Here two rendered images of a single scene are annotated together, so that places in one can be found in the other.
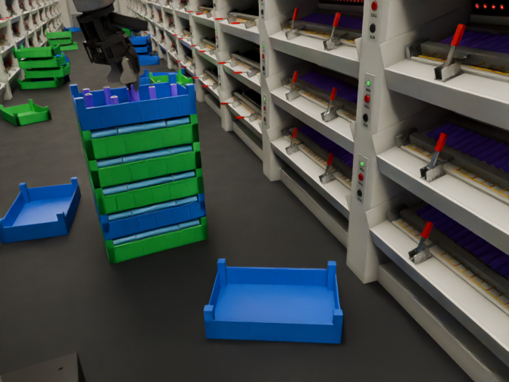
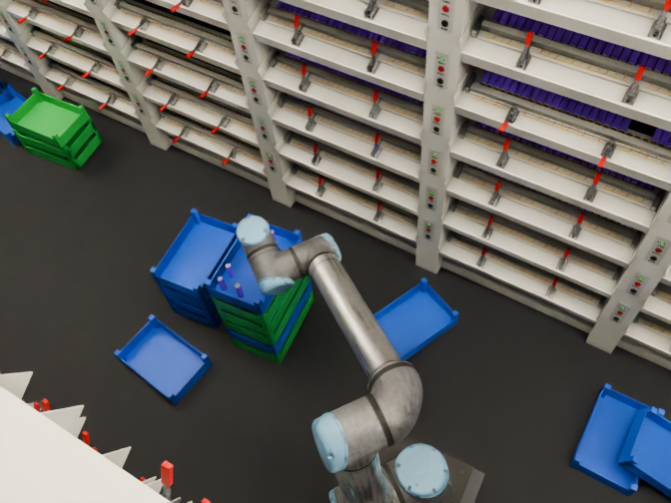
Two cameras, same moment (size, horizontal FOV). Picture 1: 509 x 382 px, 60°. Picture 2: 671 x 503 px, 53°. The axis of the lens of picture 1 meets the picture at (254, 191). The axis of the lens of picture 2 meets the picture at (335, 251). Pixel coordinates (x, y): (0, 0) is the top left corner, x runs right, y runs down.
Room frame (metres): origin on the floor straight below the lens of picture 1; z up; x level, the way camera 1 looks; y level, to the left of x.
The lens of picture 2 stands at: (0.06, 0.80, 2.31)
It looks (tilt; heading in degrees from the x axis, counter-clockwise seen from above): 57 degrees down; 325
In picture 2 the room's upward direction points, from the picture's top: 8 degrees counter-clockwise
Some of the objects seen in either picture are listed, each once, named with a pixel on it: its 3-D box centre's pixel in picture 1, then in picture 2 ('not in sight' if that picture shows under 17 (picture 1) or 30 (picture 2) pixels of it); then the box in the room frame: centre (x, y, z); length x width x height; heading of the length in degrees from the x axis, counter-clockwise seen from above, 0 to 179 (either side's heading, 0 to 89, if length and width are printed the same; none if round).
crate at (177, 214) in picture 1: (148, 202); (270, 307); (1.20, 0.33, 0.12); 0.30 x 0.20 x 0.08; 114
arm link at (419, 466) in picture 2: not in sight; (418, 476); (0.36, 0.40, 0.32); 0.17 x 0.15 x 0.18; 72
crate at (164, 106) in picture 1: (132, 98); (255, 262); (1.20, 0.33, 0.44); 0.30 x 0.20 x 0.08; 114
